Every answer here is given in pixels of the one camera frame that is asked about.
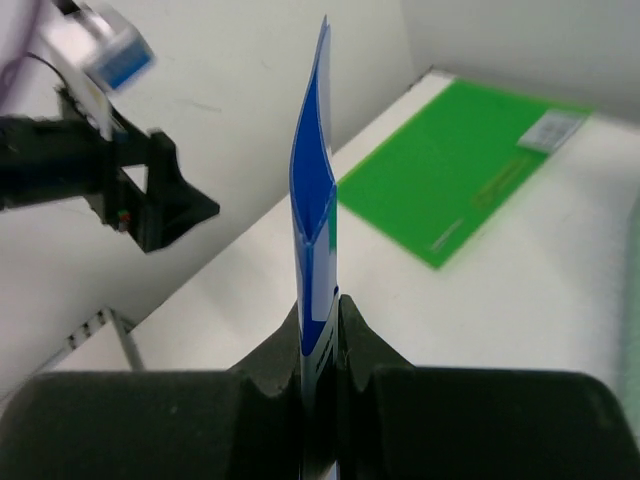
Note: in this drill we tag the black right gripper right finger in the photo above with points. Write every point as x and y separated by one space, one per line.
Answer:
397 420

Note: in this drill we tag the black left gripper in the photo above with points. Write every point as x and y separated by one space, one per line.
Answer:
46 160

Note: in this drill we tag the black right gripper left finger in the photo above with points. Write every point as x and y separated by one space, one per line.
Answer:
238 423

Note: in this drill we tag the blue plastic folder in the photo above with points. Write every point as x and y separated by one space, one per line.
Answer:
313 199

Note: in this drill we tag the green plastic folder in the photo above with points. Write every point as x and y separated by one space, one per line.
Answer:
443 173

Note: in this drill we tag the green mesh file organizer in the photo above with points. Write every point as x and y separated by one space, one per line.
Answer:
629 379

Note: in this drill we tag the aluminium frame rail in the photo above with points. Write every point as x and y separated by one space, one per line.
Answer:
102 343

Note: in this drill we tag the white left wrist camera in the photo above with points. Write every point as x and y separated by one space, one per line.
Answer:
97 52

